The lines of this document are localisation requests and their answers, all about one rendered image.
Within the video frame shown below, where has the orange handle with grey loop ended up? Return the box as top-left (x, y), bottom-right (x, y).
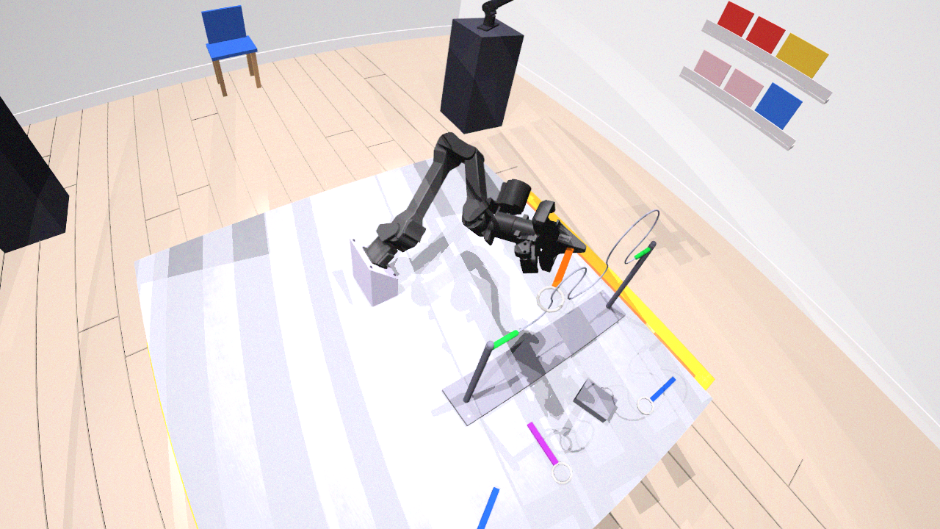
top-left (536, 248), bottom-right (574, 313)

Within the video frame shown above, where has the white loop with blue handle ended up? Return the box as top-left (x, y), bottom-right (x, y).
top-left (477, 487), bottom-right (499, 529)
top-left (637, 377), bottom-right (676, 414)

